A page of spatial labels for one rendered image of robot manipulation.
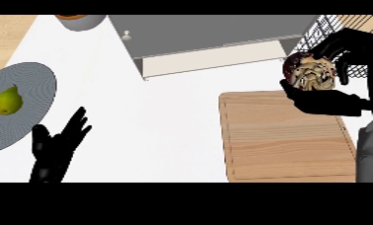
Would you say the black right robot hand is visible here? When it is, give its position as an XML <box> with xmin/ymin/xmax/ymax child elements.
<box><xmin>279</xmin><ymin>28</ymin><xmax>373</xmax><ymax>117</ymax></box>

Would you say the grey round plate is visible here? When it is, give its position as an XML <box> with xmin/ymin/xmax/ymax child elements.
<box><xmin>0</xmin><ymin>61</ymin><xmax>60</xmax><ymax>151</ymax></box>

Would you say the brown and cream cupcake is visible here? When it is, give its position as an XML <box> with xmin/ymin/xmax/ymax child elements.
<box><xmin>284</xmin><ymin>51</ymin><xmax>338</xmax><ymax>91</ymax></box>

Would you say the black wire basket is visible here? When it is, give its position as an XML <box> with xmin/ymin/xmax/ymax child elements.
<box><xmin>291</xmin><ymin>15</ymin><xmax>373</xmax><ymax>79</ymax></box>

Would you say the grey cup with brown rim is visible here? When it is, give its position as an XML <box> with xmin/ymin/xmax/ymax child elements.
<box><xmin>55</xmin><ymin>15</ymin><xmax>108</xmax><ymax>33</ymax></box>

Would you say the grey open drawer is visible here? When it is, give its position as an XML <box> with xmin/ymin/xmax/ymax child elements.
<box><xmin>107</xmin><ymin>15</ymin><xmax>321</xmax><ymax>81</ymax></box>

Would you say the green pear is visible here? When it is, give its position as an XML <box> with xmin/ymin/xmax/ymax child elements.
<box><xmin>0</xmin><ymin>84</ymin><xmax>26</xmax><ymax>115</ymax></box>

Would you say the wooden cutting board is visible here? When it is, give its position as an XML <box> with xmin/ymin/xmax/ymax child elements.
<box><xmin>217</xmin><ymin>90</ymin><xmax>359</xmax><ymax>184</ymax></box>

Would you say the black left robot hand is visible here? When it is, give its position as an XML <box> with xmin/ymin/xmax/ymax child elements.
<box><xmin>29</xmin><ymin>106</ymin><xmax>93</xmax><ymax>184</ymax></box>

